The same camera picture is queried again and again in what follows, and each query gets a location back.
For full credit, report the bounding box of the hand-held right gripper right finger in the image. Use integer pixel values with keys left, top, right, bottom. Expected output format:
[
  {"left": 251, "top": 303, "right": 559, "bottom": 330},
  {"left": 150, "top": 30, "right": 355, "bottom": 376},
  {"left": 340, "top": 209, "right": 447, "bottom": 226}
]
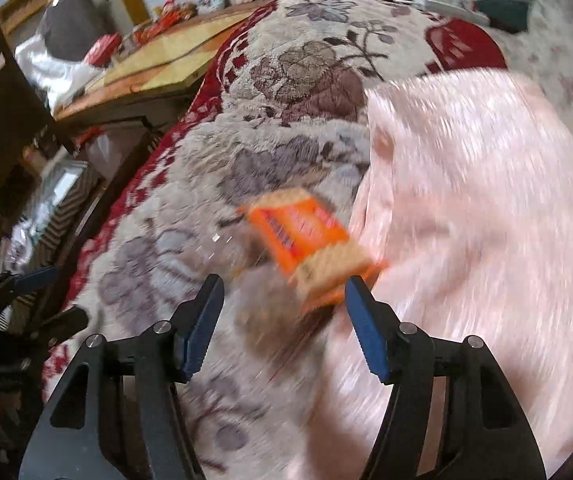
[{"left": 344, "top": 275, "right": 547, "bottom": 480}]

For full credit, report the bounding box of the red plush toy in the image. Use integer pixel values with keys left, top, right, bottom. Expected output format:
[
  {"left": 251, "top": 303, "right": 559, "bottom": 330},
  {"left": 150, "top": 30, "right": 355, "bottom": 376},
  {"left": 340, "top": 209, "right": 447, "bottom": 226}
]
[{"left": 154, "top": 0, "right": 184, "bottom": 23}]

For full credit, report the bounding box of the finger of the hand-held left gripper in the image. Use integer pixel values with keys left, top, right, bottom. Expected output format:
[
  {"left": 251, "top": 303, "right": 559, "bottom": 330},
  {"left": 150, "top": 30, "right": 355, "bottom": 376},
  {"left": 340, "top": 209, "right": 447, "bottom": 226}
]
[
  {"left": 0, "top": 266, "right": 62, "bottom": 301},
  {"left": 21, "top": 306, "right": 90, "bottom": 346}
]

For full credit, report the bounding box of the white plastic bag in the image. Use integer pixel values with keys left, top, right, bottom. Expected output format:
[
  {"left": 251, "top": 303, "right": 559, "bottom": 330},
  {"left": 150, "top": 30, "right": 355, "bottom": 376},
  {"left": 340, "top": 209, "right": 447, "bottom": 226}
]
[{"left": 16, "top": 40, "right": 102, "bottom": 101}]

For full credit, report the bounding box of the floral fabric cushion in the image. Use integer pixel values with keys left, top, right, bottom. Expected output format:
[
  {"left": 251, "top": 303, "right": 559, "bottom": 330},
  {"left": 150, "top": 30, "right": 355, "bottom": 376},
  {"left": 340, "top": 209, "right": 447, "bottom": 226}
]
[{"left": 487, "top": 0, "right": 573, "bottom": 151}]

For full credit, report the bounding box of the dark wooden chair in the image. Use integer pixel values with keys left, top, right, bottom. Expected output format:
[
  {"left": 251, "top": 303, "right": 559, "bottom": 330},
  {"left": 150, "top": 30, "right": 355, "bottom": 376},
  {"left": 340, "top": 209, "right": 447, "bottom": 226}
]
[{"left": 0, "top": 22, "right": 162, "bottom": 281}]

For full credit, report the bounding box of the wooden table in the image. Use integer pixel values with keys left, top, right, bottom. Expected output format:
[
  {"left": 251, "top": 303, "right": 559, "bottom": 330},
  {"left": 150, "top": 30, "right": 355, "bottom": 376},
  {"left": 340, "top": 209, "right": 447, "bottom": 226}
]
[{"left": 54, "top": 7, "right": 262, "bottom": 126}]

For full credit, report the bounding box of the floral fleece blanket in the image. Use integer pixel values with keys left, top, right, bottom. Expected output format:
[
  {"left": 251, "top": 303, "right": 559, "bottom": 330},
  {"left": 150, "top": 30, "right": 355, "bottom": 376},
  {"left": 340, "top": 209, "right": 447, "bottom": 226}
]
[{"left": 41, "top": 0, "right": 510, "bottom": 480}]

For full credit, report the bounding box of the pink quilt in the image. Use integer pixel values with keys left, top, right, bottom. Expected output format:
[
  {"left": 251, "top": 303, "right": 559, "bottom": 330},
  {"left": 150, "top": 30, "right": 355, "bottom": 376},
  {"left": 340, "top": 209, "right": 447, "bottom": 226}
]
[{"left": 311, "top": 69, "right": 573, "bottom": 480}]

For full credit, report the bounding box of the chevron striped box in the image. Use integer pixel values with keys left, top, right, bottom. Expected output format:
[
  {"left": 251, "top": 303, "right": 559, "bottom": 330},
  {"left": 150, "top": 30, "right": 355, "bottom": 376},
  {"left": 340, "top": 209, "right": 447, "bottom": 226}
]
[{"left": 0, "top": 160, "right": 102, "bottom": 331}]

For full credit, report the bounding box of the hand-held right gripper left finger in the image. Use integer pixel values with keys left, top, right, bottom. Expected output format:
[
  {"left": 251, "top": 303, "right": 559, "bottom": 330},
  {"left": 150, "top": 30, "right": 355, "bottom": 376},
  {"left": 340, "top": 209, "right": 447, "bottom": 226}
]
[{"left": 19, "top": 274, "right": 226, "bottom": 480}]

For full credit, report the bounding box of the red gift box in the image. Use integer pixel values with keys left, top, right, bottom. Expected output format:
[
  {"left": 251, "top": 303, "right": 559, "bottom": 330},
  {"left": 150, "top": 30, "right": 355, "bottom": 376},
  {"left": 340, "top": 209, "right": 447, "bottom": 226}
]
[{"left": 84, "top": 32, "right": 122, "bottom": 66}]

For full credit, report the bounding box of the orange cracker packet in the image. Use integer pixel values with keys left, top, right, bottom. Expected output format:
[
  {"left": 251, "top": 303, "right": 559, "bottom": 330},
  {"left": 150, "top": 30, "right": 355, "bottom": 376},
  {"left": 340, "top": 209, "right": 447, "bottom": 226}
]
[{"left": 236, "top": 191, "right": 390, "bottom": 311}]

